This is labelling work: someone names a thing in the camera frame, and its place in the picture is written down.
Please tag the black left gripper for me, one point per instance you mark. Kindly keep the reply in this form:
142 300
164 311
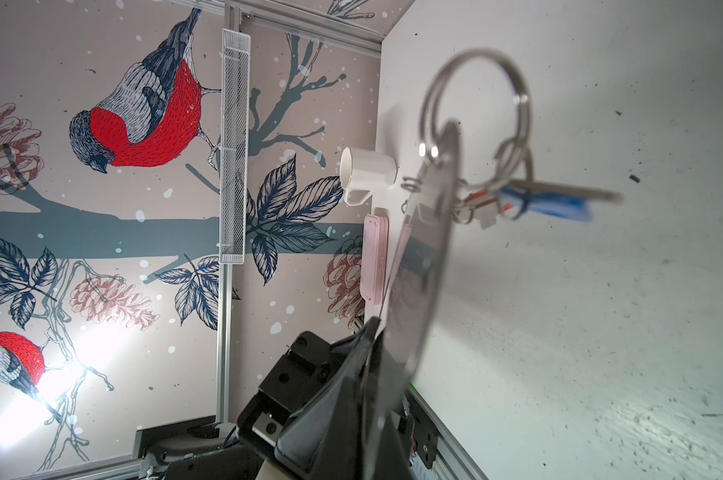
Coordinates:
306 414

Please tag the blue capped key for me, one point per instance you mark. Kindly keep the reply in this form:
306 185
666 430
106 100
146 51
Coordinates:
556 200

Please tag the split keyring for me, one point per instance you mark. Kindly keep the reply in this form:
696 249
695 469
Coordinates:
477 113

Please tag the red capped key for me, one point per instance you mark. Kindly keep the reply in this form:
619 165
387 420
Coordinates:
480 207

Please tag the pink rectangular tray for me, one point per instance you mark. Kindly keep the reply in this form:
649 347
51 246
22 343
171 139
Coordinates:
374 258

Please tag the white ceramic mug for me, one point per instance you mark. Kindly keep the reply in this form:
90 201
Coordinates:
364 172

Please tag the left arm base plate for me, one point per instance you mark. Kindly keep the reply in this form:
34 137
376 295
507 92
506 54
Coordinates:
419 431

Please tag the white wire mesh basket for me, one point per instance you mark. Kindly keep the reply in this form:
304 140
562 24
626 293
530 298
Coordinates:
235 129

